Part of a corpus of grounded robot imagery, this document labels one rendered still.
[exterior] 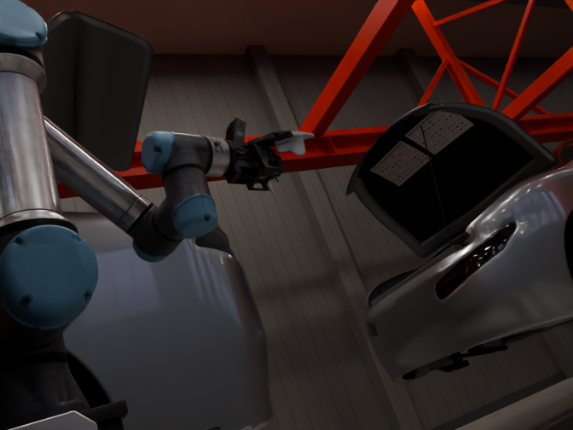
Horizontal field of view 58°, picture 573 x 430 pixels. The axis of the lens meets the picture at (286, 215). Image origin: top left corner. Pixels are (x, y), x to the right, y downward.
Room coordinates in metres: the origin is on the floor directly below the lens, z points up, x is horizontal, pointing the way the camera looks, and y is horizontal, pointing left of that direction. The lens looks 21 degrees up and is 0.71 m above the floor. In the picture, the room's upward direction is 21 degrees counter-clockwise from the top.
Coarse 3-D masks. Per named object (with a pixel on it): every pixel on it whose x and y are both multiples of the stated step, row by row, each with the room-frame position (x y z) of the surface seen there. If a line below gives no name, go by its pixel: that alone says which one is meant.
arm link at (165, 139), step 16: (144, 144) 0.78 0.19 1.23; (160, 144) 0.76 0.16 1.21; (176, 144) 0.77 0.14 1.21; (192, 144) 0.80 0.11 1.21; (208, 144) 0.82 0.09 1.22; (144, 160) 0.79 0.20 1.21; (160, 160) 0.77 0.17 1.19; (176, 160) 0.78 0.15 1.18; (192, 160) 0.79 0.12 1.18; (208, 160) 0.83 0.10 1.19; (160, 176) 0.81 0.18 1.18
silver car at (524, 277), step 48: (528, 192) 2.94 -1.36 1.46; (480, 240) 2.97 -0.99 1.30; (528, 240) 2.89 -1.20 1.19; (384, 288) 4.46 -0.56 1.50; (432, 288) 3.16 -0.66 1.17; (480, 288) 2.97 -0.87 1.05; (528, 288) 2.90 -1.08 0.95; (384, 336) 3.70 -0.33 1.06; (432, 336) 3.30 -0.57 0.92; (480, 336) 3.10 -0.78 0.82; (528, 336) 5.01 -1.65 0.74
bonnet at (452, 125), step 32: (416, 128) 3.46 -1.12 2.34; (448, 128) 3.41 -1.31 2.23; (480, 128) 3.35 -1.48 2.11; (512, 128) 3.23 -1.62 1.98; (384, 160) 3.83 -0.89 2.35; (416, 160) 3.78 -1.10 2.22; (448, 160) 3.70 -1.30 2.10; (480, 160) 3.60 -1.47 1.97; (512, 160) 3.48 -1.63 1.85; (544, 160) 3.34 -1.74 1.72; (384, 192) 4.21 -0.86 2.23; (416, 192) 4.11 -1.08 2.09; (448, 192) 3.97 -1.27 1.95; (480, 192) 3.83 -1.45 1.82; (384, 224) 4.57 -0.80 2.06; (416, 224) 4.42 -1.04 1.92; (448, 224) 4.25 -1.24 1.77
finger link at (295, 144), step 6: (294, 132) 0.94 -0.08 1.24; (300, 132) 0.95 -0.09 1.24; (306, 132) 0.95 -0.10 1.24; (288, 138) 0.94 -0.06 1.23; (294, 138) 0.94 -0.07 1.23; (300, 138) 0.95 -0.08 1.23; (306, 138) 0.96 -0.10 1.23; (276, 144) 0.94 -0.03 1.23; (282, 144) 0.94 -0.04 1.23; (288, 144) 0.94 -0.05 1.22; (294, 144) 0.94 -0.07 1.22; (300, 144) 0.94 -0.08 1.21; (276, 150) 0.94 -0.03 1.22; (282, 150) 0.94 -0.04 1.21; (288, 150) 0.94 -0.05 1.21; (294, 150) 0.94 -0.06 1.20; (300, 150) 0.94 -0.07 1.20
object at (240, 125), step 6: (234, 120) 0.93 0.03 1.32; (240, 120) 0.94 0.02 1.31; (228, 126) 0.94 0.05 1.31; (234, 126) 0.92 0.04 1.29; (240, 126) 0.93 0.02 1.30; (228, 132) 0.94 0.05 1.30; (234, 132) 0.91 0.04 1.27; (240, 132) 0.92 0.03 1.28; (228, 138) 0.93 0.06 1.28; (234, 138) 0.90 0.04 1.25; (240, 138) 0.91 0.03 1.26; (240, 144) 0.90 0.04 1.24; (240, 150) 0.90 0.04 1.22
